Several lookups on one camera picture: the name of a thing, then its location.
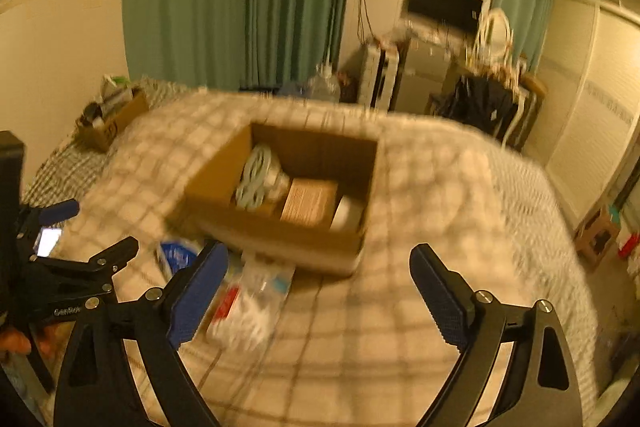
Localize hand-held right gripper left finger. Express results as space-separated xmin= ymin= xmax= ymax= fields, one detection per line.
xmin=52 ymin=241 xmax=230 ymax=427

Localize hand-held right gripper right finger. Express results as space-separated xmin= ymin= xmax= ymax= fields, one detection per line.
xmin=409 ymin=243 xmax=586 ymax=427

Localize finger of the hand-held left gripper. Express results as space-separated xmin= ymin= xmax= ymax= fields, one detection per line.
xmin=15 ymin=199 xmax=81 ymax=258
xmin=20 ymin=236 xmax=140 ymax=323

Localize clear plastic bag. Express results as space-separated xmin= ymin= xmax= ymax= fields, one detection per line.
xmin=205 ymin=257 xmax=297 ymax=350
xmin=305 ymin=64 xmax=344 ymax=104

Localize person's left hand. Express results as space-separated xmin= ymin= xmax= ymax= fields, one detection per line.
xmin=0 ymin=324 xmax=57 ymax=358

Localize red packet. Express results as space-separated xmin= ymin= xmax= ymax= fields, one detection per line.
xmin=212 ymin=284 xmax=243 ymax=325

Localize small white card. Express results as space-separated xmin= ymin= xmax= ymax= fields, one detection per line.
xmin=34 ymin=228 xmax=64 ymax=258

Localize grey checkered sheet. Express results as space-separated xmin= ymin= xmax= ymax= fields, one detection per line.
xmin=20 ymin=77 xmax=201 ymax=208

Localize blue white round packet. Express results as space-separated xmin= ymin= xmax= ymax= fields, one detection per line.
xmin=155 ymin=239 xmax=207 ymax=280

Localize small cardboard box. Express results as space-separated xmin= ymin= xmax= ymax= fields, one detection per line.
xmin=75 ymin=88 xmax=151 ymax=152

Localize small white container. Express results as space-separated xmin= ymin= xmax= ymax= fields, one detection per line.
xmin=330 ymin=196 xmax=366 ymax=232

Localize white teal tape roll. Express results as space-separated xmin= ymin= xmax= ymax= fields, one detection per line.
xmin=235 ymin=144 xmax=292 ymax=210

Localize white plastic bag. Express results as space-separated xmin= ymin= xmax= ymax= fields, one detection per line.
xmin=101 ymin=75 xmax=134 ymax=105

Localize small brown box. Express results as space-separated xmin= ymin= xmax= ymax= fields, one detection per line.
xmin=280 ymin=178 xmax=340 ymax=225

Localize small wooden stool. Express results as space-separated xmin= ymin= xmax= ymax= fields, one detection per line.
xmin=575 ymin=207 xmax=622 ymax=266

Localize red container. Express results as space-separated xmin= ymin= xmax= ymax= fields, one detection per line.
xmin=617 ymin=232 xmax=640 ymax=264

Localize dark clothes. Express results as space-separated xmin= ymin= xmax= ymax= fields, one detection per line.
xmin=435 ymin=74 xmax=519 ymax=138

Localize wooden chair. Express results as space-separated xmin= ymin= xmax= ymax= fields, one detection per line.
xmin=500 ymin=62 xmax=547 ymax=152

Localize grey cabinet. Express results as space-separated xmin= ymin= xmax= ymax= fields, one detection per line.
xmin=390 ymin=34 xmax=472 ymax=114

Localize white shelf unit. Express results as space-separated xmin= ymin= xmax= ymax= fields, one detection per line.
xmin=357 ymin=38 xmax=401 ymax=110

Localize crumpled clear plastic bag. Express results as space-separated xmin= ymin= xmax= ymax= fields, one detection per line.
xmin=305 ymin=64 xmax=344 ymax=104

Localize white closet doors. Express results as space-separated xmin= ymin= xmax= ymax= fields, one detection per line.
xmin=520 ymin=0 xmax=640 ymax=229

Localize white hanger rack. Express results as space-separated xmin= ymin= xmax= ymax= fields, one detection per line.
xmin=472 ymin=7 xmax=517 ymax=74

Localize black television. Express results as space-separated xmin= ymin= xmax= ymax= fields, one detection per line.
xmin=406 ymin=0 xmax=485 ymax=34

